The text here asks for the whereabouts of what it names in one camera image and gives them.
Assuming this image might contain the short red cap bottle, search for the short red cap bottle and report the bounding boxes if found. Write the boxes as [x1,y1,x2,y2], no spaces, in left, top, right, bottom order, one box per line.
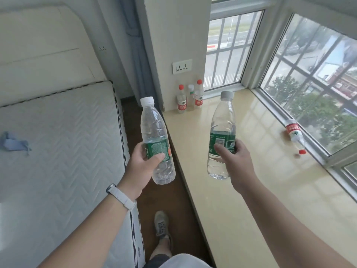
[177,84,188,113]

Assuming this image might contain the person's left hand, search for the person's left hand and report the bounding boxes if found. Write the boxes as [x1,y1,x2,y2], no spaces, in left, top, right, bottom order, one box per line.
[119,143,166,197]

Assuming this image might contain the person's right hand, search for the person's right hand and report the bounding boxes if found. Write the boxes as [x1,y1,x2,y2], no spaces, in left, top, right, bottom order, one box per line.
[214,139,262,193]

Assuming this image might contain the narrow white window frame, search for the narrow white window frame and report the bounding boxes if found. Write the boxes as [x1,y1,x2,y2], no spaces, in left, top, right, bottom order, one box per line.
[203,0,275,96]

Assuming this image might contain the person's right forearm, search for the person's right forearm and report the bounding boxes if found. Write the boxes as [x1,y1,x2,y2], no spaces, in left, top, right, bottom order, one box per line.
[231,180,357,268]

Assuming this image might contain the grey-blue curtain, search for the grey-blue curtain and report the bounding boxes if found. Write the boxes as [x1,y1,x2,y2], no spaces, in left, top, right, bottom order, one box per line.
[123,0,153,100]

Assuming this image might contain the crushed red cap bottle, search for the crushed red cap bottle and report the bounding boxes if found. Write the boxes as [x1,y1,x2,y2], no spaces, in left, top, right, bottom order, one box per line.
[285,119,307,155]

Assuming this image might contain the tall red cap bottle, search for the tall red cap bottle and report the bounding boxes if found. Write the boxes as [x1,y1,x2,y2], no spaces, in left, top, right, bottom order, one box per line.
[194,79,205,108]

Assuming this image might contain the white wristband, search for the white wristband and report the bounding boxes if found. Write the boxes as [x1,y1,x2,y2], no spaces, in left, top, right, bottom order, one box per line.
[106,184,136,212]

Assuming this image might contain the white shirt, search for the white shirt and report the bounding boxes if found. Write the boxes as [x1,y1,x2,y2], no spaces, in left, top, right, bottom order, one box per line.
[160,253,217,268]

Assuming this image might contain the person's left forearm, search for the person's left forearm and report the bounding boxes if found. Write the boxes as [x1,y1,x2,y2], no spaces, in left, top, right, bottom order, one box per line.
[36,180,146,268]

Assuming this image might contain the white quilted mattress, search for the white quilted mattress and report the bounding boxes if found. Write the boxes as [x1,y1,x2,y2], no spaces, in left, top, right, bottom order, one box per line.
[0,80,147,268]

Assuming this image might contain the dark shorts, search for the dark shorts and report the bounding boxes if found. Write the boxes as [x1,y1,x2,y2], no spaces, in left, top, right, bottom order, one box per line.
[144,254,171,268]

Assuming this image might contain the wide white window frame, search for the wide white window frame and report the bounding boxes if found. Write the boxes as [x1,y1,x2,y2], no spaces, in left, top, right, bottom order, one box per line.
[247,0,357,194]

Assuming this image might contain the person's leg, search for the person's leg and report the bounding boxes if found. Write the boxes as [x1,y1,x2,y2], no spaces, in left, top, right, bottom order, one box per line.
[149,234,172,261]

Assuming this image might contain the blue cloth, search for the blue cloth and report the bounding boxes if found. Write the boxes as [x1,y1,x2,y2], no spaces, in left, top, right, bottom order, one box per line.
[0,132,32,154]

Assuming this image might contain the white cap water bottle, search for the white cap water bottle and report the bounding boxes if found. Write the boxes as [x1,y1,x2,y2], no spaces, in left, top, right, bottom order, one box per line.
[140,97,176,185]

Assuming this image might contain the white window grille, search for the white window grille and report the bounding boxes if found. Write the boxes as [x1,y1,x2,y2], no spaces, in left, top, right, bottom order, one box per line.
[205,12,262,87]
[262,14,357,154]

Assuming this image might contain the cream bed headboard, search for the cream bed headboard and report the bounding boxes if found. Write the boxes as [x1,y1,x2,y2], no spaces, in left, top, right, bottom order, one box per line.
[0,4,112,108]

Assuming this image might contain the white wall socket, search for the white wall socket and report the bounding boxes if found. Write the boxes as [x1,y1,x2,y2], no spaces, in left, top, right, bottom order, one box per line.
[172,59,193,75]

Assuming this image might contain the grey sneaker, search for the grey sneaker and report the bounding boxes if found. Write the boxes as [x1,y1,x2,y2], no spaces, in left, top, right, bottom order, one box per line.
[155,210,171,238]

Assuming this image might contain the grey cap water bottle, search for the grey cap water bottle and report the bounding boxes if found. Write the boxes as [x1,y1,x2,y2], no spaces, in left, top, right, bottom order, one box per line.
[207,91,237,181]

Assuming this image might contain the small white cap bottle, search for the small white cap bottle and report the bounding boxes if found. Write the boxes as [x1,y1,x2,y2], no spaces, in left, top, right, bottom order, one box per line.
[187,84,195,111]

